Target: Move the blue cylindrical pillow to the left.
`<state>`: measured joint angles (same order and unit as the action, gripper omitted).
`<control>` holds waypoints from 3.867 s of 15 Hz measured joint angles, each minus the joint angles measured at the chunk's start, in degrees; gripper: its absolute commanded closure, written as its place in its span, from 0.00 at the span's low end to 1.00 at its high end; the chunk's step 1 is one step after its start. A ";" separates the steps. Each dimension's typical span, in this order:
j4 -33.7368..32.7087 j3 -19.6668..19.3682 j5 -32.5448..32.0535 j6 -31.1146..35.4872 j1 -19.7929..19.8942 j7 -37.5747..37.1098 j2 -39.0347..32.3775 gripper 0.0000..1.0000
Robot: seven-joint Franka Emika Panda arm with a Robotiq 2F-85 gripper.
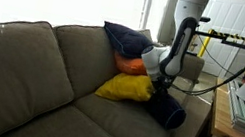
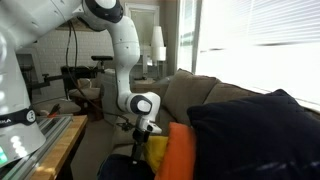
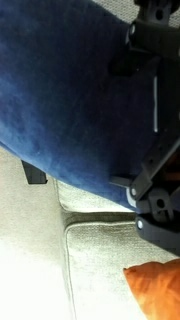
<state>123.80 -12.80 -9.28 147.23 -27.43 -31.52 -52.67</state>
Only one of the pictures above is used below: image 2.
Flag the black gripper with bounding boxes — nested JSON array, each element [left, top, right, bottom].
[[131, 128, 151, 165]]

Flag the blue cylindrical bolster pillow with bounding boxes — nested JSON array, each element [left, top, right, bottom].
[[97, 153, 156, 180]]

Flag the yellow throw pillow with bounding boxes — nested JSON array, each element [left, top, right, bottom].
[[143, 134, 169, 174]]

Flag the orange throw pillow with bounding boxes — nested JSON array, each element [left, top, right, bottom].
[[154, 121, 198, 180]]

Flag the navy square throw pillow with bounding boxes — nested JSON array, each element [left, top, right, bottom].
[[186, 88, 320, 180]]

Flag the white box appliance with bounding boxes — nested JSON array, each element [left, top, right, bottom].
[[99, 68, 122, 126]]

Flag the wooden work table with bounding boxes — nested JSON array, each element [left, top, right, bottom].
[[29, 114, 88, 180]]

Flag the grey-brown fabric sofa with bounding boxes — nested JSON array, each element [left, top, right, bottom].
[[109, 68, 320, 180]]

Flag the grey-brown sofa back cushion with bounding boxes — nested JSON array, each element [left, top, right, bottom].
[[201, 82, 268, 108], [162, 68, 221, 128]]

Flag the tan armchair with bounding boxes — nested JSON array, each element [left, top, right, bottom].
[[68, 77, 104, 122]]

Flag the round beige ottoman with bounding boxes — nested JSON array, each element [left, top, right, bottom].
[[32, 99, 82, 117]]

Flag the red black hand tool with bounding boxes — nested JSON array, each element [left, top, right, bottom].
[[47, 103, 62, 119]]

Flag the white window blinds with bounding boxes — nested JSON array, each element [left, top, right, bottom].
[[194, 0, 320, 104]]

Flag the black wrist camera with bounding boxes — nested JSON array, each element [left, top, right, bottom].
[[115, 121, 135, 132]]

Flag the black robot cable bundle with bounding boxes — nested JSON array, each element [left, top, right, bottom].
[[64, 19, 138, 131]]

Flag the black stereo camera bar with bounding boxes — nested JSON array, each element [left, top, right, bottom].
[[91, 55, 114, 62]]

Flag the black camera boom stand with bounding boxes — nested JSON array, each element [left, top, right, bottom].
[[26, 60, 106, 91]]

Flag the white wall frame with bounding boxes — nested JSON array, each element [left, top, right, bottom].
[[124, 3, 160, 79]]

